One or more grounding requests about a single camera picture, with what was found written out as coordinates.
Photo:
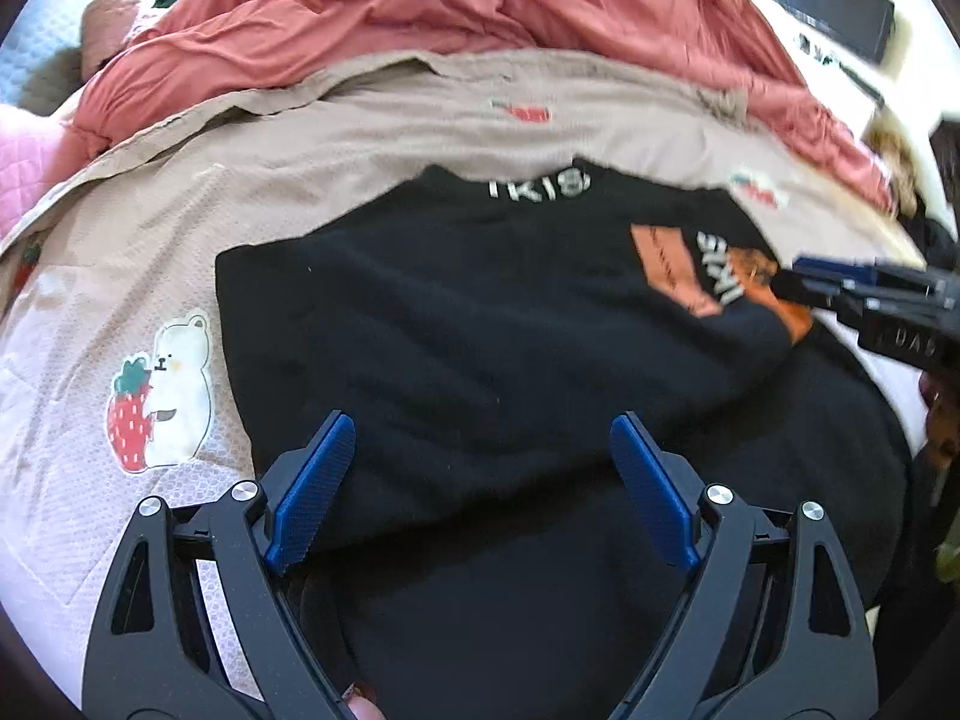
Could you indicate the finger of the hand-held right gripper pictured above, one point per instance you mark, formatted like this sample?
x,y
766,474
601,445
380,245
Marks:
x,y
832,277

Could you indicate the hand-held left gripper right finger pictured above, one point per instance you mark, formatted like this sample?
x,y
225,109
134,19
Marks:
x,y
652,487

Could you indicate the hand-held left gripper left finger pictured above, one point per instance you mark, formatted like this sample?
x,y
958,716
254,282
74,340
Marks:
x,y
315,487

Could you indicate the black sweater with orange cuffs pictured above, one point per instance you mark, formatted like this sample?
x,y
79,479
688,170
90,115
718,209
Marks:
x,y
525,360

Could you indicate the person's right hand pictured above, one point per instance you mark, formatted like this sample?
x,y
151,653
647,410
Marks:
x,y
941,420

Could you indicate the person's left hand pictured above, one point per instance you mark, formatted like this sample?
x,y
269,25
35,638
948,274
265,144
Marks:
x,y
364,709

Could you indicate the white television cabinet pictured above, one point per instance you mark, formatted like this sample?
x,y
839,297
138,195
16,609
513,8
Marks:
x,y
877,101

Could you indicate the black television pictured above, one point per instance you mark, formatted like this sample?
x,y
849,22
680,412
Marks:
x,y
832,4

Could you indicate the tan strawberry bear printed sheet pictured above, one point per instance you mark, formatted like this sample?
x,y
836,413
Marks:
x,y
135,255

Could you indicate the pink quilted pillow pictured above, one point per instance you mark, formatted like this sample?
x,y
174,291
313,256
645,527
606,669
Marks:
x,y
34,165

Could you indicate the coral red duvet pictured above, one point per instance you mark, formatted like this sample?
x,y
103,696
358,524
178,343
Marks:
x,y
480,15

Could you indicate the mauve quilted pillow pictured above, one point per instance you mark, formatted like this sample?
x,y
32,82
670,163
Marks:
x,y
112,26

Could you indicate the grey quilted headboard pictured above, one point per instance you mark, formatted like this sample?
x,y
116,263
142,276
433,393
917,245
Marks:
x,y
34,45

